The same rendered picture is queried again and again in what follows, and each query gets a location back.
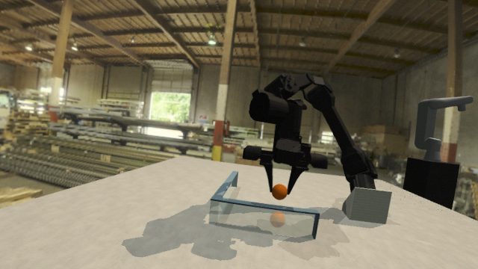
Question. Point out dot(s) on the low clear l-shaped wall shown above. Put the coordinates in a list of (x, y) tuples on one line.
[(264, 220)]

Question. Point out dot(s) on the orange ball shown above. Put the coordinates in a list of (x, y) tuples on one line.
[(279, 192)]

